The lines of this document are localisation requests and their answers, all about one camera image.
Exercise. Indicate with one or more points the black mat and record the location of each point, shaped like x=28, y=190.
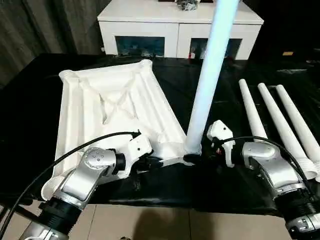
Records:
x=30, y=105

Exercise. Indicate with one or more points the white plastic table leg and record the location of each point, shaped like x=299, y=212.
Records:
x=207, y=75
x=297, y=120
x=251, y=110
x=280, y=125

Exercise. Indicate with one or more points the white plastic table top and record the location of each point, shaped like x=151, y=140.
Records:
x=100, y=100

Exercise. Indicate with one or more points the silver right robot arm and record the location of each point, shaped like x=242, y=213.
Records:
x=275, y=175

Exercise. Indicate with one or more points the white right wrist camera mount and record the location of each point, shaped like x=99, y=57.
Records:
x=222, y=132

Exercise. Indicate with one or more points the small dark grey gadget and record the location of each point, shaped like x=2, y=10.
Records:
x=147, y=53

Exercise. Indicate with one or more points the white cabinet with glass doors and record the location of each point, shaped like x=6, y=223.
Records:
x=155, y=25

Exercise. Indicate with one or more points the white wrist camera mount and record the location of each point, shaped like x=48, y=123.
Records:
x=137, y=147
x=222, y=132

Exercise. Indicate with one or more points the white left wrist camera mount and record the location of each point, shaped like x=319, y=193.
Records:
x=137, y=147

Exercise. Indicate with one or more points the small yellow tag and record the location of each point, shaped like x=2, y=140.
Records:
x=288, y=53

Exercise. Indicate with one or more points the dark crumpled plastic bag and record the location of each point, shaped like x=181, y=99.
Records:
x=186, y=5

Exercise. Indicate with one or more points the grey curtain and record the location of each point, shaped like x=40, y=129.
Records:
x=37, y=30

